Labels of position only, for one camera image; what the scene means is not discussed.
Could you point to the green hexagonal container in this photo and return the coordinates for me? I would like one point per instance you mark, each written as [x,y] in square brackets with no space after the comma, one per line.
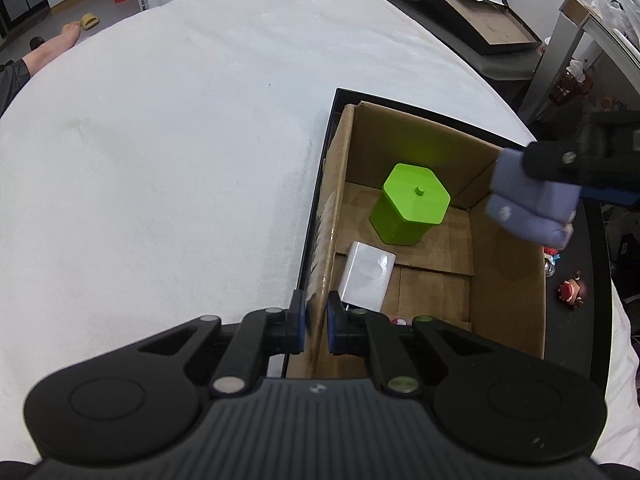
[410,200]

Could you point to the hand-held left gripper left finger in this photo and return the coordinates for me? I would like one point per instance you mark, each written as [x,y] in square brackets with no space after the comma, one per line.
[299,322]

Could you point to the brown cardboard box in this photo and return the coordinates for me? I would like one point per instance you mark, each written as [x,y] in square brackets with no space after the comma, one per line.
[510,280]

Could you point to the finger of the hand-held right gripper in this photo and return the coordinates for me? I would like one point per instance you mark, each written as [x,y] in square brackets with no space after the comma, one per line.
[610,195]
[555,162]

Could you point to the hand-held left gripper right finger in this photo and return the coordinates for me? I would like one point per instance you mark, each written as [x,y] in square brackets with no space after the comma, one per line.
[333,322]

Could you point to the brown-haired doll figurine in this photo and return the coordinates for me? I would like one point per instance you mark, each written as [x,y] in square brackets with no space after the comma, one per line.
[572,292]

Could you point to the black slipper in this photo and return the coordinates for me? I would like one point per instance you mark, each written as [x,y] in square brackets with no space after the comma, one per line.
[37,42]

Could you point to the red patterned basket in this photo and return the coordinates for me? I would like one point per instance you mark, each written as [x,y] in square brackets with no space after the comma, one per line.
[570,86]

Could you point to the small blue red figurine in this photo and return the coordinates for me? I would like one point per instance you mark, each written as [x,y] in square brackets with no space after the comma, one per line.
[551,262]

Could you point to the flat cardboard in black frame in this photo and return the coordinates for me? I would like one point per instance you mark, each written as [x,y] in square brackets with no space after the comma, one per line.
[475,25]

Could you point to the white charger plug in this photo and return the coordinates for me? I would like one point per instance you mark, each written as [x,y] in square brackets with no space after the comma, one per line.
[366,275]

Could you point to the person's left leg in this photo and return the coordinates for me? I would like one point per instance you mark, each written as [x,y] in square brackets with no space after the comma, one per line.
[47,52]

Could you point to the black tray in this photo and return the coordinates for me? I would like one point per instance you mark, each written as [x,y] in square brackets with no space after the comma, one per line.
[592,320]

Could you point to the grey desk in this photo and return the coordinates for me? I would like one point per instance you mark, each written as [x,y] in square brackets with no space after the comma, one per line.
[565,35]

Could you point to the yellow slipper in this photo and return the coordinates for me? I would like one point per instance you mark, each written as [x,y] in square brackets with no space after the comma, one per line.
[90,21]

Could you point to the clear plastic bag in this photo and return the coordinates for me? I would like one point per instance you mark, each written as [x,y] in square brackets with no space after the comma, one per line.
[620,5]

